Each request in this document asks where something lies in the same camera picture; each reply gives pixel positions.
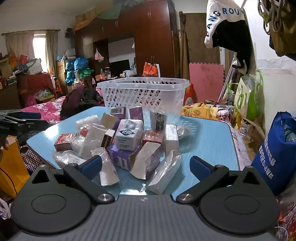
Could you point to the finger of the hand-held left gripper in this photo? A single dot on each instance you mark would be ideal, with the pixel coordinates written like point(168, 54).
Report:
point(30, 115)
point(32, 127)

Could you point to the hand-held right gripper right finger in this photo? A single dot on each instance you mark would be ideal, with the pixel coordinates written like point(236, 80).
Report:
point(200, 166)

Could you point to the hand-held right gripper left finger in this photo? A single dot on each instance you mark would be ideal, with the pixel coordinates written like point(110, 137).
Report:
point(92, 165)

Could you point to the white plastic basket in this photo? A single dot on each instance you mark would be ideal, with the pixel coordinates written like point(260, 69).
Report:
point(143, 97)

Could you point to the person's left hand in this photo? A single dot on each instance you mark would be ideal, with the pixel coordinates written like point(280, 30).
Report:
point(5, 143)

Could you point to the clear plastic packet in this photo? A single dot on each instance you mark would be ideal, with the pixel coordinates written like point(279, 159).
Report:
point(93, 141)
point(165, 172)
point(107, 169)
point(68, 158)
point(86, 121)

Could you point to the pink floral blanket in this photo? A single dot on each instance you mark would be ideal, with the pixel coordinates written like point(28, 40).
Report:
point(44, 107)

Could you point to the large purple box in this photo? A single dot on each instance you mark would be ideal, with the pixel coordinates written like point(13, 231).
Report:
point(120, 158)

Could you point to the small brown box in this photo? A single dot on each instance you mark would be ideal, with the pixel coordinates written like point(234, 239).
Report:
point(108, 138)

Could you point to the red cloth covered cabinet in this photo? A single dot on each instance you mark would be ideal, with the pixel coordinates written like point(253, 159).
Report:
point(34, 83)

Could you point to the red box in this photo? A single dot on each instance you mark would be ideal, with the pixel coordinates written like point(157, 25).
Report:
point(64, 141)
point(152, 136)

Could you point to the dark item in clear wrap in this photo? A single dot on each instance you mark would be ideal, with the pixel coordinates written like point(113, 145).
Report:
point(183, 131)

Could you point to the tall white box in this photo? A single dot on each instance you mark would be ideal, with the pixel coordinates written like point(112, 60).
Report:
point(171, 139)

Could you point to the yellow paper bag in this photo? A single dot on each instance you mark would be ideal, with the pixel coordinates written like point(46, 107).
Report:
point(11, 166)

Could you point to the white and blue box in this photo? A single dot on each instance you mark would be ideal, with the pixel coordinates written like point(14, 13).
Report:
point(128, 134)

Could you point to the dark purple clothes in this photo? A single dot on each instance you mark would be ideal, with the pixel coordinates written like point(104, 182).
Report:
point(78, 99)

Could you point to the purple box with white side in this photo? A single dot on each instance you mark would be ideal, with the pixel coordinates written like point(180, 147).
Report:
point(145, 160)

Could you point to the yellow and red blanket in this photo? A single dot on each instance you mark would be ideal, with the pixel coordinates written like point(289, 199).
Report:
point(201, 111)

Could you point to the purple box with barcode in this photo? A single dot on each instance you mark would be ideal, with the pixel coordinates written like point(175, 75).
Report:
point(118, 113)

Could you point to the dark printed box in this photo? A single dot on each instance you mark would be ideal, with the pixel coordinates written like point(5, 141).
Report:
point(158, 120)

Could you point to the blue plastic bags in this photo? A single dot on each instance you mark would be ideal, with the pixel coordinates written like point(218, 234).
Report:
point(76, 67)

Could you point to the beige curtain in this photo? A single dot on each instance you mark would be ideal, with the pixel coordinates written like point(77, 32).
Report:
point(52, 51)

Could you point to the small purple box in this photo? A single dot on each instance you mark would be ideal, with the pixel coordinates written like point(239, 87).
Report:
point(136, 113)

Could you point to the window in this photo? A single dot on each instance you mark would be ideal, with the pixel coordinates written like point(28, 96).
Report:
point(39, 46)

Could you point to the blue shopping bag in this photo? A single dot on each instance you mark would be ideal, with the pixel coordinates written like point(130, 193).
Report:
point(275, 157)

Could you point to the green and white bag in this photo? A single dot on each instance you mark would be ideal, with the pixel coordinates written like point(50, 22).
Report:
point(249, 97)

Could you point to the pink foam mat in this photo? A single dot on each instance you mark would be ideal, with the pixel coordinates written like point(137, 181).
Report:
point(205, 81)

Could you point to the red and white plastic bag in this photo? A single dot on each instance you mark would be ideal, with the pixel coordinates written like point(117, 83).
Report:
point(98, 55)

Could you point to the black television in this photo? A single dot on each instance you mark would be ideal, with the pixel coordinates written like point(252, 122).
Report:
point(120, 67)

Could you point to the orange and white plastic bag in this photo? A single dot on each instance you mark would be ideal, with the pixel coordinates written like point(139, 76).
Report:
point(150, 69)

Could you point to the brown wooden door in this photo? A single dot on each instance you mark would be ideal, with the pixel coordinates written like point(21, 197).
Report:
point(201, 37)

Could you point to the green cloth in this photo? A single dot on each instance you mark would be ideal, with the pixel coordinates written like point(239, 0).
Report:
point(111, 10)

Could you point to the black hanging garment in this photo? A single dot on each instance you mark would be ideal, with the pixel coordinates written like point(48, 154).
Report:
point(238, 39)

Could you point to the brown wooden wardrobe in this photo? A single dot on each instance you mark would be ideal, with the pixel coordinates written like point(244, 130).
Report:
point(150, 37)

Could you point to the brown hanging bag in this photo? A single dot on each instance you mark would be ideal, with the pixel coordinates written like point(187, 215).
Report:
point(284, 39)

